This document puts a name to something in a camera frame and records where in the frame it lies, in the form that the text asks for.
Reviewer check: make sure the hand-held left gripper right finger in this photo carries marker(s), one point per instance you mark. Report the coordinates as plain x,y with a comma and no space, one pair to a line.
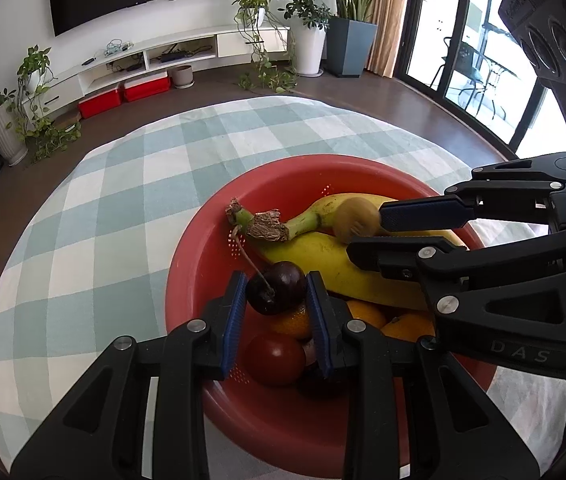
319,327

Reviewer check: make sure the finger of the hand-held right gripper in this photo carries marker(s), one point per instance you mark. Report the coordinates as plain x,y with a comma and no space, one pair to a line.
423,214
393,255

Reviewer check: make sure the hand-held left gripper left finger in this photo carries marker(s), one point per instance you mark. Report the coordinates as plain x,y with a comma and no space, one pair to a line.
233,327

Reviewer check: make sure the orange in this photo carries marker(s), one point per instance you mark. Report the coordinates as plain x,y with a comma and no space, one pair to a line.
367,313
408,326
290,322

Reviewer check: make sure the brown kiwi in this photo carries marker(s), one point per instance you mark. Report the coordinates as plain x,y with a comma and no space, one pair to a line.
358,220

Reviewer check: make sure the red tomato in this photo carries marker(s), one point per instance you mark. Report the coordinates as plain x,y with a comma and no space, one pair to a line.
275,360

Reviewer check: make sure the dark purple plum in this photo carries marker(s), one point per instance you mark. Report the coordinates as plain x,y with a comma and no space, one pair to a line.
278,292

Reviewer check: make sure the red plastic bowl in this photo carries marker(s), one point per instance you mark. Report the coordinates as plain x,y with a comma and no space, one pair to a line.
203,270

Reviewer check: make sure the straight yellow banana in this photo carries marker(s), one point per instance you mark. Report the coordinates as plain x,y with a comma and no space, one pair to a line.
313,260

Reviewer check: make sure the curved yellow banana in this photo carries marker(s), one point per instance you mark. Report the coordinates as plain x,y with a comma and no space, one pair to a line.
325,207

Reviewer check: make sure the black balcony chair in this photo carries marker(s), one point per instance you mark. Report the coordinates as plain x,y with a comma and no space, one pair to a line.
468,67

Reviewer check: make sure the black balcony table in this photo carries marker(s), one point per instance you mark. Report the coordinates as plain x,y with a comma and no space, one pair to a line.
500,72

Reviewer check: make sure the green white checked tablecloth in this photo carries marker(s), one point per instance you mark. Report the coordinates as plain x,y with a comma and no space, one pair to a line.
113,210

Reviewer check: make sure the large-leaf plant in dark pot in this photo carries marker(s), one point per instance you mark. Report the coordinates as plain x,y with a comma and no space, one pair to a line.
350,47

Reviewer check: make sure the black framed sliding glass door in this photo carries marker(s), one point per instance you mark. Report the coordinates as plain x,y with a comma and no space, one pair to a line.
433,20

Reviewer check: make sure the plant in tall white pot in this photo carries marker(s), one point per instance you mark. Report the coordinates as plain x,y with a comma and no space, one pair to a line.
309,47

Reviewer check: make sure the beige curtain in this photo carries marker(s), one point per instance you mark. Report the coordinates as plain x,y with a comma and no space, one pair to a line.
388,15

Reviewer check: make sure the red storage box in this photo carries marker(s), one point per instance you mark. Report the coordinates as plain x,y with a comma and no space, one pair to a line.
100,103
147,86

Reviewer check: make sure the white television cabinet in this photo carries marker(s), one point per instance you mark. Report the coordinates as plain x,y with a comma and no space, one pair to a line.
233,42

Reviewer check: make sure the small beige empty pot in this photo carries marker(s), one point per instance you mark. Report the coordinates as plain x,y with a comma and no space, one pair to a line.
182,76

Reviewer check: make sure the low wooden board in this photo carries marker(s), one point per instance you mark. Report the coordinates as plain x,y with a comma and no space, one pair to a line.
69,121

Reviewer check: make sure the trailing pothos in white pot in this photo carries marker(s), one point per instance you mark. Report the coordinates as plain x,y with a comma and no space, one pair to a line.
253,2
35,62

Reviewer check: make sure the black power strip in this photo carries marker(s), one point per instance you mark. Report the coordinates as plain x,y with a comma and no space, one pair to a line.
173,55

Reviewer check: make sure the plant in white ribbed pot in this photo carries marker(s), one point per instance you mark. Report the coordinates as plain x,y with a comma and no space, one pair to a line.
7,132

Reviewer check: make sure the black remote control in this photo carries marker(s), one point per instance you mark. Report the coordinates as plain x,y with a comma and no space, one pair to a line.
88,61

